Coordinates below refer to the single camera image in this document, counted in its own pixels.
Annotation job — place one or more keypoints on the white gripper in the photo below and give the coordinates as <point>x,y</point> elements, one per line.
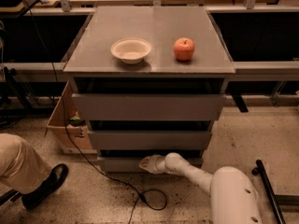
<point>155,164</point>

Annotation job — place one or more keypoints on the black leather shoe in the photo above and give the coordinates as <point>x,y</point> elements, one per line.
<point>57,177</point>

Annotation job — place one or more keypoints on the green object in box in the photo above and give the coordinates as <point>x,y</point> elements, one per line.
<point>75,121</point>

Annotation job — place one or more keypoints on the grey top drawer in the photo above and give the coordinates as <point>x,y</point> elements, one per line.
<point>149,107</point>

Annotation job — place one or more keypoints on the grey middle drawer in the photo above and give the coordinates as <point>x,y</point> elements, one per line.
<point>147,135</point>

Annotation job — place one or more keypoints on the black metal floor bar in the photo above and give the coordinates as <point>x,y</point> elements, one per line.
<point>276,200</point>

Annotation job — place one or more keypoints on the grey bottom drawer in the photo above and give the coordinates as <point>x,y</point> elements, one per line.
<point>127,161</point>

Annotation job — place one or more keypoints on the grey drawer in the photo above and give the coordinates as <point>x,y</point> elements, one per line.
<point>127,161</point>
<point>147,135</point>
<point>149,107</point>

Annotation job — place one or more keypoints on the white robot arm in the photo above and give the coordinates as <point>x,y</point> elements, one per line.
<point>233,198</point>

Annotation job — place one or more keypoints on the grey drawer cabinet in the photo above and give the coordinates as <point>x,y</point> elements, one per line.
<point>149,80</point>

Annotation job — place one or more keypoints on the cardboard box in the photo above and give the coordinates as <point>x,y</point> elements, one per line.
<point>71,139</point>

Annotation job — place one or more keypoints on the white paper bowl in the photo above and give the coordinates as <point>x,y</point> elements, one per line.
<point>131,50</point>

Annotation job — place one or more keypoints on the red apple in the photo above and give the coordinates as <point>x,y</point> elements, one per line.
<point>184,49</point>

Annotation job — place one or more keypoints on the beige trouser leg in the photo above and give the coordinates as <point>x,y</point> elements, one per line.
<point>21,167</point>

